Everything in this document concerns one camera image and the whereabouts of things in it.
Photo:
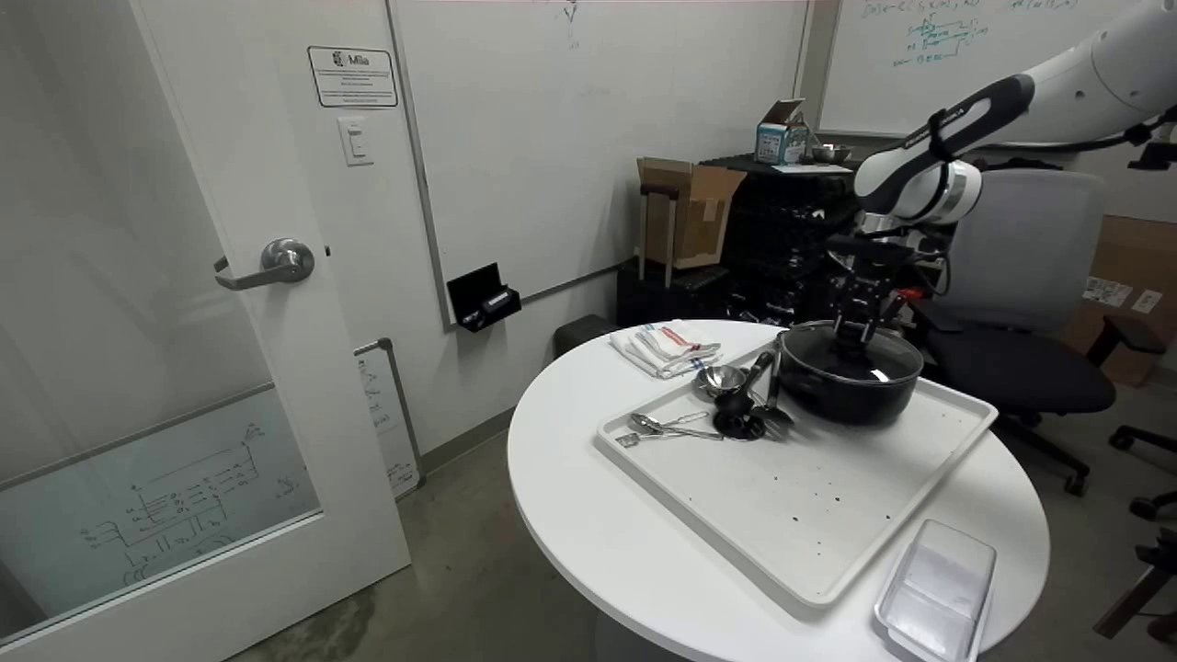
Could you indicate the teal tissue box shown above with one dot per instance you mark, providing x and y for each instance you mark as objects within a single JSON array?
[{"x": 780, "y": 138}]

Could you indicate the glass lid with black knob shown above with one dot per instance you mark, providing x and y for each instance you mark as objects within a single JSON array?
[{"x": 810, "y": 347}]

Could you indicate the small steel measuring cup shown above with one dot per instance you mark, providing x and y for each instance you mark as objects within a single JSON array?
[{"x": 722, "y": 376}]

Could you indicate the grey black office chair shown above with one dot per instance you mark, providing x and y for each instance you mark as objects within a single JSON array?
[{"x": 1032, "y": 257}]

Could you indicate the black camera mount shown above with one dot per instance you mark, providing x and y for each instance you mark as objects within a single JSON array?
[{"x": 1157, "y": 152}]

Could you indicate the open cardboard box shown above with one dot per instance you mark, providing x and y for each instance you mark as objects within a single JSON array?
[{"x": 684, "y": 208}]

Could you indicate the black marker tray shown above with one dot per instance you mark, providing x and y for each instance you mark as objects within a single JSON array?
[{"x": 479, "y": 298}]

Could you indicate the white rectangular tray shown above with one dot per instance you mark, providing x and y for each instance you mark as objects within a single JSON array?
[{"x": 797, "y": 517}]

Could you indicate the white door with glass pane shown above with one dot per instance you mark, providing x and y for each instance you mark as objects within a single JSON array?
[{"x": 184, "y": 186}]

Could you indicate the whiteboard with green writing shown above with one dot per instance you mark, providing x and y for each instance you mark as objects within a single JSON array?
[{"x": 885, "y": 84}]

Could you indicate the large wall whiteboard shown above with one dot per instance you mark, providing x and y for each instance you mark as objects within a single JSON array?
[{"x": 591, "y": 148}]

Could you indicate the white striped cloth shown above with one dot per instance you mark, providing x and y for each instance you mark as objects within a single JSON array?
[{"x": 664, "y": 350}]

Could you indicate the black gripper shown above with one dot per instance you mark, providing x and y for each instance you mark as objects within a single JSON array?
[{"x": 874, "y": 284}]

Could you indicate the steel measuring spoon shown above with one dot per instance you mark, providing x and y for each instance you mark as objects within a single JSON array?
[{"x": 648, "y": 429}]

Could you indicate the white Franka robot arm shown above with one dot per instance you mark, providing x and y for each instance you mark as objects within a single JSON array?
[{"x": 1079, "y": 84}]

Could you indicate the labelled cardboard box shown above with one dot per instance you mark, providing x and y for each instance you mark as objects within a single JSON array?
[{"x": 1140, "y": 263}]

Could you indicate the small leaning whiteboard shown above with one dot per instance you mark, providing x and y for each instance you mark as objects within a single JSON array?
[{"x": 390, "y": 418}]

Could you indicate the white wall sign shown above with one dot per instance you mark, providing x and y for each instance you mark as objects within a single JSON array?
[{"x": 352, "y": 76}]

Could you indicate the black stand legs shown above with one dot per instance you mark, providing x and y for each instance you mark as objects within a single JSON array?
[{"x": 1145, "y": 575}]

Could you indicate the clear plastic container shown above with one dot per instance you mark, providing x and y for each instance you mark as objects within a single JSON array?
[{"x": 940, "y": 589}]

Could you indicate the black plastic ladle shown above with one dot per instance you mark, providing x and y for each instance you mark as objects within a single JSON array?
[{"x": 732, "y": 418}]

